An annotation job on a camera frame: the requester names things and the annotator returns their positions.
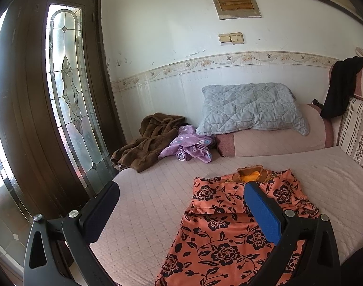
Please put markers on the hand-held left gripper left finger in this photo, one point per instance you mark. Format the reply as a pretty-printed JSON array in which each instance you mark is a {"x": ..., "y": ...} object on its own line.
[{"x": 100, "y": 213}]

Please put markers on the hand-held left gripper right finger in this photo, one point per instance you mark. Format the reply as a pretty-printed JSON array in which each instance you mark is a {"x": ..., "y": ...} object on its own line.
[{"x": 263, "y": 214}]

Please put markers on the orange black floral garment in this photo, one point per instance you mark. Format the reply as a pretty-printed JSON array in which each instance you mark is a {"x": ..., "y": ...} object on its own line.
[{"x": 220, "y": 244}]

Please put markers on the pink quilted bed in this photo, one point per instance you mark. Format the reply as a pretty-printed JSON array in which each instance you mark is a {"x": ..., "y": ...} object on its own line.
[{"x": 151, "y": 208}]

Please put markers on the pink bolster cushion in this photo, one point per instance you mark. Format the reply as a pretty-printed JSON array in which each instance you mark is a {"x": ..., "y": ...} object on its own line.
[{"x": 276, "y": 143}]

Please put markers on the brown blanket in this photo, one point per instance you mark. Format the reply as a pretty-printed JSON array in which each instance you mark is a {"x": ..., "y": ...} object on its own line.
[{"x": 145, "y": 143}]

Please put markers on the purple floral cloth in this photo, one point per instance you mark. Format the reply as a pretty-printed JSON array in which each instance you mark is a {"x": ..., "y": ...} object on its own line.
[{"x": 187, "y": 146}]

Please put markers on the grey quilted pillow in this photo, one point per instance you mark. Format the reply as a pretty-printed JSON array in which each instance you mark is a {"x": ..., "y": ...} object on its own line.
[{"x": 250, "y": 107}]

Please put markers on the brown stained glass door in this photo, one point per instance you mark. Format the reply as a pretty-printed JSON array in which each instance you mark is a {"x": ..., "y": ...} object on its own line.
[{"x": 32, "y": 125}]

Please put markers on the striped floral cushion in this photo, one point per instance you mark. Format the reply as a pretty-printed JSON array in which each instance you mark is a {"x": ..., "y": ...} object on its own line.
[{"x": 358, "y": 131}]

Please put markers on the cream double light switch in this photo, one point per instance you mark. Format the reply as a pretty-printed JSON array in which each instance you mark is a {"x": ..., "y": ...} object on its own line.
[{"x": 231, "y": 38}]

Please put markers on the grey wall panel box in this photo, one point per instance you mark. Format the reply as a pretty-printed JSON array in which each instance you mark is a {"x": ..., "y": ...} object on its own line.
[{"x": 236, "y": 4}]

